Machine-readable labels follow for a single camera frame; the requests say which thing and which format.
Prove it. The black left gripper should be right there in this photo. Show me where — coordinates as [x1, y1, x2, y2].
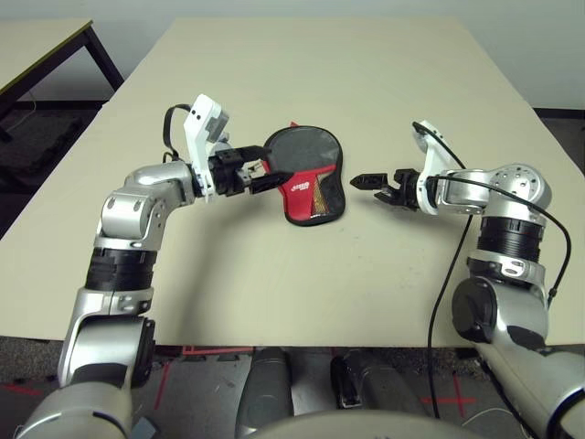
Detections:
[207, 144, 294, 198]

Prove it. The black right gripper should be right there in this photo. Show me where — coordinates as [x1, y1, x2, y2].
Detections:
[349, 167, 426, 214]

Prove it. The black rubber ping-pong paddle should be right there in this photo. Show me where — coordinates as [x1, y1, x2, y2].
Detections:
[270, 130, 340, 177]

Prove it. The red black paddle case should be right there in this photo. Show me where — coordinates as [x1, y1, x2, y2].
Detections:
[263, 121, 348, 228]

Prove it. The grey robot right leg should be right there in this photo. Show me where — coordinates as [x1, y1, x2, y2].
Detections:
[330, 349, 429, 418]

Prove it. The grey robot leg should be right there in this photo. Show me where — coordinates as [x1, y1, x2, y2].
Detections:
[234, 347, 299, 439]
[330, 349, 429, 418]

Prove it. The grey robot left leg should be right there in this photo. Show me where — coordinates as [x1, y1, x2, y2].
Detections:
[234, 347, 299, 439]

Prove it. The black foam floor mat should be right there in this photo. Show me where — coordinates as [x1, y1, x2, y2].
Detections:
[0, 114, 84, 185]

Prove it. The grey robot torso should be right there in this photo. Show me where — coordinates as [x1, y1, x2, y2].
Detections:
[253, 408, 484, 439]

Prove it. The small grey blue block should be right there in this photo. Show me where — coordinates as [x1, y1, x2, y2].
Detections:
[132, 415, 157, 439]

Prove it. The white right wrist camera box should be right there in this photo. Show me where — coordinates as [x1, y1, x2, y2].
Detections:
[409, 119, 485, 216]

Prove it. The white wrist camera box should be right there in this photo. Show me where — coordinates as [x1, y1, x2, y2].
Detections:
[409, 119, 485, 216]
[182, 93, 232, 206]

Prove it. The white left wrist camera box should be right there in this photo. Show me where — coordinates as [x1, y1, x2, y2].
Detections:
[182, 93, 232, 206]

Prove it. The black left wrist camera cable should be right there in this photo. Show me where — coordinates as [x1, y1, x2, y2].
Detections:
[162, 103, 192, 164]

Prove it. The black hanging cable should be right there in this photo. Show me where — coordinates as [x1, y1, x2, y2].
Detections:
[427, 212, 476, 420]

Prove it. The thin white floor cable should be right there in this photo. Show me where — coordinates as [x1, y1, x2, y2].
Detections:
[464, 405, 509, 427]

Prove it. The beige side table black frame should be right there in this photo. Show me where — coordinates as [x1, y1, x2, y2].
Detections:
[0, 17, 125, 144]

